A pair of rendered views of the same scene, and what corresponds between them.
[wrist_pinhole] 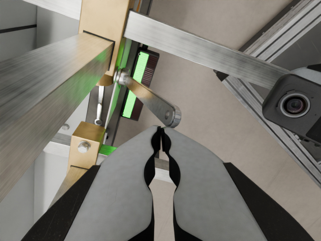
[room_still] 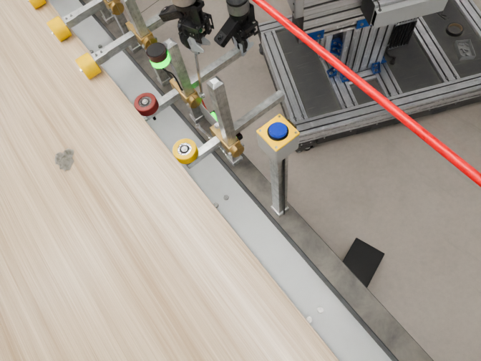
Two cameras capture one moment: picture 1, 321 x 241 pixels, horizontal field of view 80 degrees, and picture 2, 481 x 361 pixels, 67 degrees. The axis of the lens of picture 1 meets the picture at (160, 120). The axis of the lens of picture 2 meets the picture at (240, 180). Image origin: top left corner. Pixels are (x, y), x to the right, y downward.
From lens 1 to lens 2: 126 cm
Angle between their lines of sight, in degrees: 51
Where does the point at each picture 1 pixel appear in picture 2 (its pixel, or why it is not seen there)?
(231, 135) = (389, 164)
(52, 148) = (210, 143)
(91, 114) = (221, 154)
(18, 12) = not seen: hidden behind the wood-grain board
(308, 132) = (226, 34)
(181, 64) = not seen: hidden behind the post
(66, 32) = not seen: hidden behind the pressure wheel
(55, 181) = (266, 251)
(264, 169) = (469, 145)
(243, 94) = (319, 124)
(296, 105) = (218, 36)
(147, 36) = (195, 79)
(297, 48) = (302, 84)
